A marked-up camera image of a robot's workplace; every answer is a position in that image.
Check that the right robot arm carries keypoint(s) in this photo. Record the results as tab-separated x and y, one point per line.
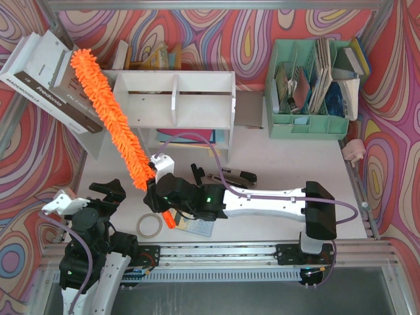
311	205

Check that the yellow grey calculator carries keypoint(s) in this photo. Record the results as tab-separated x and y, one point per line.
187	223

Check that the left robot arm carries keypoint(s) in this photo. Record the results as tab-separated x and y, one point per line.
95	259

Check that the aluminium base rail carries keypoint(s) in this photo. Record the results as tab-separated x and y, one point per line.
262	254

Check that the masking tape roll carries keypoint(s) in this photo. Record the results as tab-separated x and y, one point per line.
149	226

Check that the black silver stapler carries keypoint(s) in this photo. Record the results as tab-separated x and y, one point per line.
244	178

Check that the grey cardboard sheet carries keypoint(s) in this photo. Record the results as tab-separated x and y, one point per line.
249	108

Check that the black binder clip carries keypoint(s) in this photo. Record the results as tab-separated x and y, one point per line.
198	174

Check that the brown Lonely Ones book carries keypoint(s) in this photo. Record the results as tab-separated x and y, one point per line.
66	86

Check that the pink piggy figure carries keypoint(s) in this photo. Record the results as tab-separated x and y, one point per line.
354	151

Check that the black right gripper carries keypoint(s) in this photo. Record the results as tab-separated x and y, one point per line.
151	195

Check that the white wooden bookshelf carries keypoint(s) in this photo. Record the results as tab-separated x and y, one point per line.
163	99

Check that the orange microfiber duster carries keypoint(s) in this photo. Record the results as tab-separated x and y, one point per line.
97	88

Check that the Fredonia book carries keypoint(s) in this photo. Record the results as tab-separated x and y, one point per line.
37	76

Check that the stack of coloured paper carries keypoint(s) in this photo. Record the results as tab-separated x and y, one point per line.
191	137

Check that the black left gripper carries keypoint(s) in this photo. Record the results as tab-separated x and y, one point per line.
107	195

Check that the white Mademoiselle book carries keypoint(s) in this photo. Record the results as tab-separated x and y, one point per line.
16	62

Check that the green desk organizer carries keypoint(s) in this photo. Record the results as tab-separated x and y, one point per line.
298	78

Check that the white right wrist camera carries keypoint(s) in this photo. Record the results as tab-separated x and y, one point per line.
163	165

